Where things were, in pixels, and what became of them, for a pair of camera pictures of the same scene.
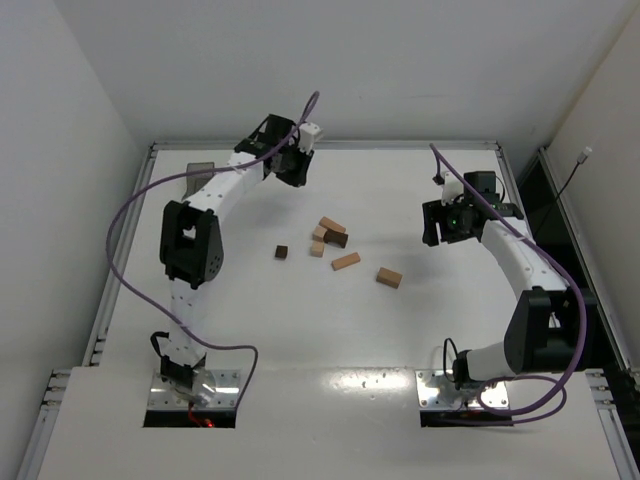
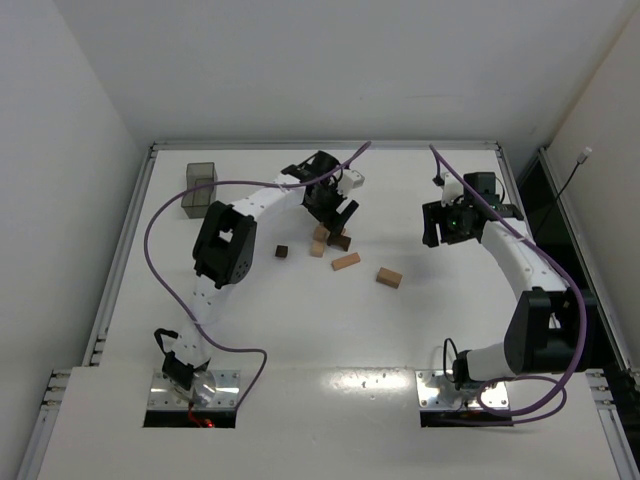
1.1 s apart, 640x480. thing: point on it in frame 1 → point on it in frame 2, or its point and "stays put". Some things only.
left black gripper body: x=295 y=170 → x=329 y=206
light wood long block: x=345 y=261 stays put
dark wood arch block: x=331 y=236 stays put
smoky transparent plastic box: x=196 y=182 stays put
